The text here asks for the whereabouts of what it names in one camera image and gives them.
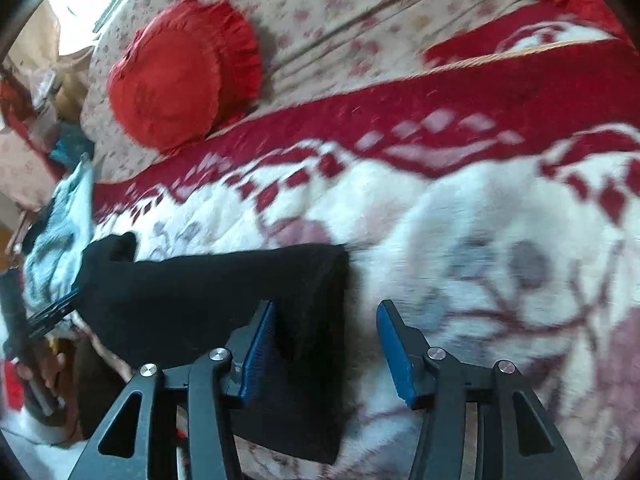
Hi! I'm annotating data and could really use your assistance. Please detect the cream floral sheet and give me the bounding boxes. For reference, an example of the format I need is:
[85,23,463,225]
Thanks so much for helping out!
[80,0,551,184]

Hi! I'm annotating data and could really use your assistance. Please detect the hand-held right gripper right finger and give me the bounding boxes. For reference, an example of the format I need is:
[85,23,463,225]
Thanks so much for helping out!
[376,299,584,480]

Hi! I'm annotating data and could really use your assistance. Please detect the black pants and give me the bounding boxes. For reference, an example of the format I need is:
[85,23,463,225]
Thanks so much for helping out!
[74,232,351,465]

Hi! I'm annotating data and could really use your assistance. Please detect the light blue cloth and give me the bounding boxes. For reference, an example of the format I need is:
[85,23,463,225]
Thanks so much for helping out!
[22,157,97,313]

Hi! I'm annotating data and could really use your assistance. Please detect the dark brown cloth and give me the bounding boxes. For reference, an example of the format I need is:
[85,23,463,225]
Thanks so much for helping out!
[70,337,135,443]

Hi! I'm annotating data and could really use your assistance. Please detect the teal cloth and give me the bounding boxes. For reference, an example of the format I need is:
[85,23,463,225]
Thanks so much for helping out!
[49,124,96,163]

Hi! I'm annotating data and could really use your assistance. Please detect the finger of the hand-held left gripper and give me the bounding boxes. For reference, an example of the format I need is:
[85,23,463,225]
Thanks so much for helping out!
[26,287,83,338]

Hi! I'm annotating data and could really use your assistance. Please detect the red and white patterned blanket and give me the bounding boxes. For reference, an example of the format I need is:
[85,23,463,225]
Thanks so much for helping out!
[90,24,640,480]

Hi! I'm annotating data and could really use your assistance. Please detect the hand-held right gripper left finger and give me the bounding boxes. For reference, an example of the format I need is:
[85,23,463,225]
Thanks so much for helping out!
[67,300,277,480]

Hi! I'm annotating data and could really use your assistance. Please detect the round red ruffled pillow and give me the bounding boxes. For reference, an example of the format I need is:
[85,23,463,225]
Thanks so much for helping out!
[107,0,264,154]

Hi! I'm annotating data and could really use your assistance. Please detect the person's left hand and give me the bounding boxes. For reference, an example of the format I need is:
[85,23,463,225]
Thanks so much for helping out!
[15,352,68,401]

